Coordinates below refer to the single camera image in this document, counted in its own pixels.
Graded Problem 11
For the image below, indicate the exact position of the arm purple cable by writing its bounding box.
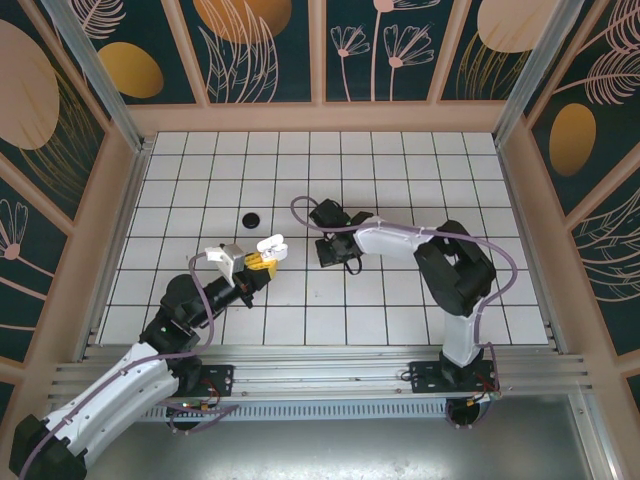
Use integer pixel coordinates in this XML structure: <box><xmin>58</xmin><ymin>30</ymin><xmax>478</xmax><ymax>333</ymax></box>
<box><xmin>19</xmin><ymin>252</ymin><xmax>242</xmax><ymax>476</ymax></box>
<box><xmin>290</xmin><ymin>196</ymin><xmax>519</xmax><ymax>401</ymax></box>

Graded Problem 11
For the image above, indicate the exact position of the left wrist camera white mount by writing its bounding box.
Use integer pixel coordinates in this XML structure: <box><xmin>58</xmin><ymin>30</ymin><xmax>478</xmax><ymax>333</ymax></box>
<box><xmin>205</xmin><ymin>243</ymin><xmax>247</xmax><ymax>286</ymax></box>

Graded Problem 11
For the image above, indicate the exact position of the grey metal sheet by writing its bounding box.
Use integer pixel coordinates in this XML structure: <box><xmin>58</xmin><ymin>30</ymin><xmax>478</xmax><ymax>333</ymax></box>
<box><xmin>27</xmin><ymin>417</ymin><xmax>614</xmax><ymax>480</ymax></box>

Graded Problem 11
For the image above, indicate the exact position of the small wired connector board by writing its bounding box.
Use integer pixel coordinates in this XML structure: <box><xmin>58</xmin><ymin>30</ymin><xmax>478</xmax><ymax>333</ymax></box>
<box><xmin>164</xmin><ymin>384</ymin><xmax>224</xmax><ymax>419</ymax></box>
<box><xmin>467</xmin><ymin>374</ymin><xmax>501</xmax><ymax>407</ymax></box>

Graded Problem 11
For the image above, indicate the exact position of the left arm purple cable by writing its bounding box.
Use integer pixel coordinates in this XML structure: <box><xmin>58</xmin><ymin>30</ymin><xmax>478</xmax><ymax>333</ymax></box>
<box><xmin>19</xmin><ymin>252</ymin><xmax>242</xmax><ymax>476</ymax></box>

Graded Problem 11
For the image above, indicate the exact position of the aluminium side rail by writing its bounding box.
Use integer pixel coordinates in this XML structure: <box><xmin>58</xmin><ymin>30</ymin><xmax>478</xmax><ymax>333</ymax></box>
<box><xmin>494</xmin><ymin>139</ymin><xmax>571</xmax><ymax>359</ymax></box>
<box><xmin>74</xmin><ymin>139</ymin><xmax>154</xmax><ymax>364</ymax></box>

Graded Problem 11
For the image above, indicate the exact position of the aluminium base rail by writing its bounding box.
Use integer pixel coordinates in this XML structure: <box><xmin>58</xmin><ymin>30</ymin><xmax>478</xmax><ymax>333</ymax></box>
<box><xmin>47</xmin><ymin>349</ymin><xmax>596</xmax><ymax>404</ymax></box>

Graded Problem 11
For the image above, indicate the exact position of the aluminium corner post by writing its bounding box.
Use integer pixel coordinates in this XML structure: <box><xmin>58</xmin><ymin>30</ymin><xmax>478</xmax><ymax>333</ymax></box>
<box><xmin>42</xmin><ymin>0</ymin><xmax>152</xmax><ymax>154</ymax></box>
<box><xmin>492</xmin><ymin>0</ymin><xmax>586</xmax><ymax>147</ymax></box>

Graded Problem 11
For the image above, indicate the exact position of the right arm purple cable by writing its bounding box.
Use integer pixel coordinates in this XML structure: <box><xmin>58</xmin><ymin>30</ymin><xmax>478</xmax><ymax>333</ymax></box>
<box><xmin>290</xmin><ymin>196</ymin><xmax>519</xmax><ymax>401</ymax></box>

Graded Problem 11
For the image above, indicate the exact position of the grey slotted cable duct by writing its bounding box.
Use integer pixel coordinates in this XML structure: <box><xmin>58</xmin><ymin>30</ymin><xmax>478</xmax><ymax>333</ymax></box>
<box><xmin>67</xmin><ymin>398</ymin><xmax>451</xmax><ymax>422</ymax></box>

